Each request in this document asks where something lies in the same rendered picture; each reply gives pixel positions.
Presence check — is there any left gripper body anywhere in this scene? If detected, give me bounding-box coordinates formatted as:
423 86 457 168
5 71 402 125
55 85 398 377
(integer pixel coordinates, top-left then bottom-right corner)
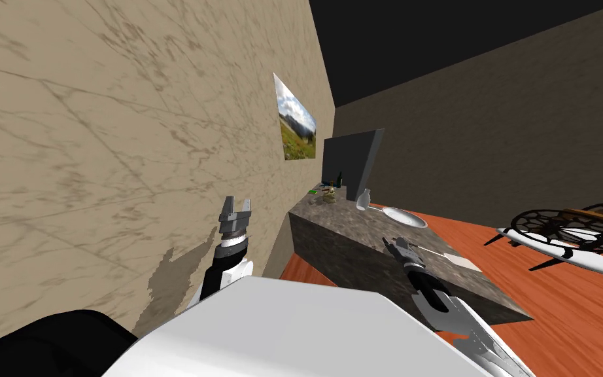
218 209 252 237

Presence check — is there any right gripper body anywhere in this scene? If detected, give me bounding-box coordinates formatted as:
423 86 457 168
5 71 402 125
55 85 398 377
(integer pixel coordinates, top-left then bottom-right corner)
391 240 421 267

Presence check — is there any white plate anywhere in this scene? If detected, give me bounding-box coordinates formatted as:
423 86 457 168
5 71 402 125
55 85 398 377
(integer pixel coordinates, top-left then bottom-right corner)
381 206 429 229

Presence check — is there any white knife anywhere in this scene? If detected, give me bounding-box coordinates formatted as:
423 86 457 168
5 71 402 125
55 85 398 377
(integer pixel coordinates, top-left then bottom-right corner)
415 244 452 258

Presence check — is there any white napkin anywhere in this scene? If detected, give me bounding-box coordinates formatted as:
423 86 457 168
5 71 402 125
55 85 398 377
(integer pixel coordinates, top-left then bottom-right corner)
445 254 483 273

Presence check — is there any dark grey upright panel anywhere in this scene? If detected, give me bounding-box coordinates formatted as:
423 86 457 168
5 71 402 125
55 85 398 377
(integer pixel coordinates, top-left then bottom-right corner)
320 128 386 203

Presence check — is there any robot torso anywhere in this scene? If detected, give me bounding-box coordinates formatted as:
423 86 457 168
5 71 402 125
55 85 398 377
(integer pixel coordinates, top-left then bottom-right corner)
101 276 491 377

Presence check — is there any white oval table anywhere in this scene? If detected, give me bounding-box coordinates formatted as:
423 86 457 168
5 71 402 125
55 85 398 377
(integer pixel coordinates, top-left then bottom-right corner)
496 226 603 284

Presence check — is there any landscape picture on wall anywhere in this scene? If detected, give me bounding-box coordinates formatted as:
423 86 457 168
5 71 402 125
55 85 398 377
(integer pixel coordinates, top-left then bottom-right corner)
272 73 318 161

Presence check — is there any black wire chair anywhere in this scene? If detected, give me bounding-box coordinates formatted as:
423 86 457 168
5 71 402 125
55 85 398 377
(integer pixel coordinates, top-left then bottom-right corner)
483 201 603 300

